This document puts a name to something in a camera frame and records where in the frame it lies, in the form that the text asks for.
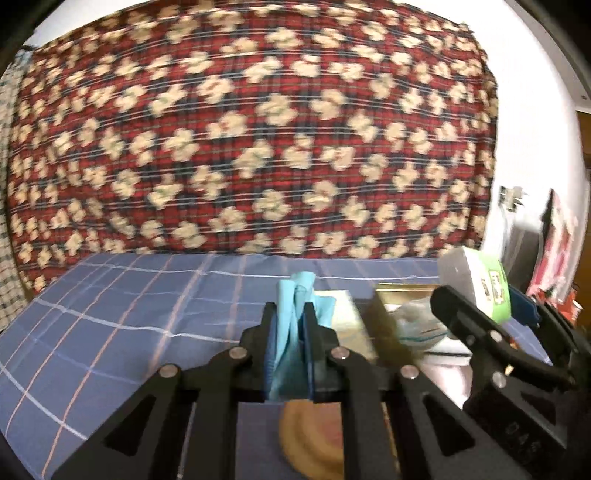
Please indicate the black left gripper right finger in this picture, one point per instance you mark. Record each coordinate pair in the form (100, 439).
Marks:
(396, 424)

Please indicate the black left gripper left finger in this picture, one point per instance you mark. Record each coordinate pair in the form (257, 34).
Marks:
(180, 423)

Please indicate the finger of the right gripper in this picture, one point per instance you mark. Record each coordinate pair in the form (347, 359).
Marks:
(466, 318)
(524, 310)

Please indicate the green white tissue packet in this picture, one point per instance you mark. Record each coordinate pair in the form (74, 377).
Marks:
(478, 277)

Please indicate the light blue rubber glove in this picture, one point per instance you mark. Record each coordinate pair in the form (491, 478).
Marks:
(287, 374)

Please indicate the pink hanging clothes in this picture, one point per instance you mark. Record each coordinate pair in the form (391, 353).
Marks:
(558, 228)

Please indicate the round gold tin lid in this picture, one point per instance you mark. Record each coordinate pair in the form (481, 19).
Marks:
(310, 436)

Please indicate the gold metal tin box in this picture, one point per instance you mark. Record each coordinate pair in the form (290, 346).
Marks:
(380, 326)

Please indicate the white blue tissue box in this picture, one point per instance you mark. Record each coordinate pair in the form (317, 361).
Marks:
(348, 324)

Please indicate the blue plaid tablecloth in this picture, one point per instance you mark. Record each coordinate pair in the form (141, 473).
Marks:
(92, 337)

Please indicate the red floral plaid quilt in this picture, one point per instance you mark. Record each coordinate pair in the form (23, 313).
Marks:
(307, 129)

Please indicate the wall power outlet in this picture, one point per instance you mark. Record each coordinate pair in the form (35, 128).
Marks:
(511, 198)

